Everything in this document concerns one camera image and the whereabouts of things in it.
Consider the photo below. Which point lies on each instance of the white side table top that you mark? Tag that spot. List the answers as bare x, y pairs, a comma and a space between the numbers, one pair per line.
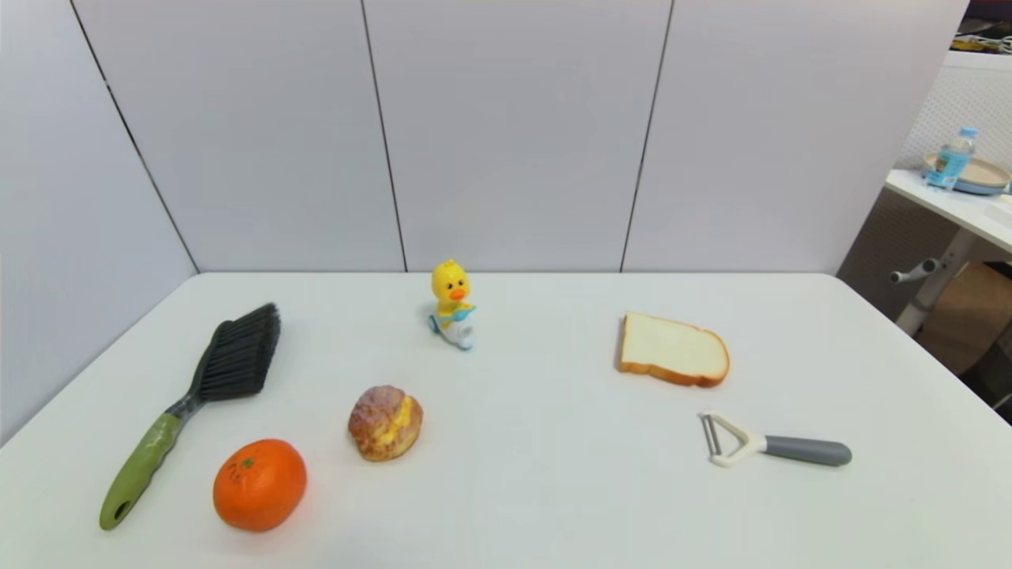
961, 207

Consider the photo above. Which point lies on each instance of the white table leg with crank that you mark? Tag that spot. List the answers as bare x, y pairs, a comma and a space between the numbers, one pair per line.
937, 284

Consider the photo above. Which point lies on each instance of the white bread slice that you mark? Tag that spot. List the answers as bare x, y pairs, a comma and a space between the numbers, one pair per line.
672, 348

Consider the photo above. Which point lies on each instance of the beige plate with blue rim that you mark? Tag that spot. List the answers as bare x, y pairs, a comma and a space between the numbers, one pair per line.
990, 175

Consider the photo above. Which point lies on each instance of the brown cardboard box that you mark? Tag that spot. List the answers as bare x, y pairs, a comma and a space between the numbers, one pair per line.
968, 316

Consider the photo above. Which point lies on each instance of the white perforated partition panel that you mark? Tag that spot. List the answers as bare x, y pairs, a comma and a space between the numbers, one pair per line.
893, 237

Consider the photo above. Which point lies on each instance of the orange mandarin fruit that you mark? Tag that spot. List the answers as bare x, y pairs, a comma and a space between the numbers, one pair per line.
259, 486

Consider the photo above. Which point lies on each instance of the yellow duck toy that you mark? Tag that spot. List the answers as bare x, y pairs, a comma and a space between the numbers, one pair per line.
451, 288

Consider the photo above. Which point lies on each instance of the cream puff pastry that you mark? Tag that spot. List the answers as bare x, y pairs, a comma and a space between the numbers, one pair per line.
383, 425

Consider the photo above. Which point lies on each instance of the clear water bottle blue label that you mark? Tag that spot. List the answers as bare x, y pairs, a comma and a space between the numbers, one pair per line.
952, 162

